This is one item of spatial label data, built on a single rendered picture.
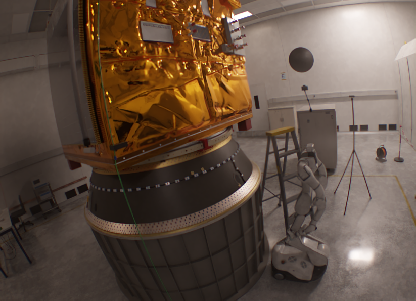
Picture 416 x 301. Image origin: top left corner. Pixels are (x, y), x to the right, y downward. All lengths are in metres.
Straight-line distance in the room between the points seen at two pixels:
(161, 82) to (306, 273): 2.26
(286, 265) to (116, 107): 2.11
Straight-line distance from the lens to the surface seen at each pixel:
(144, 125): 1.35
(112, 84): 1.31
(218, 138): 1.84
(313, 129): 4.88
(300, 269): 2.31
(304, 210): 1.99
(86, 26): 1.45
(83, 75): 1.36
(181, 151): 1.63
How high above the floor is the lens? 2.05
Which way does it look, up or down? 12 degrees down
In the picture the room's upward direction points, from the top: 10 degrees counter-clockwise
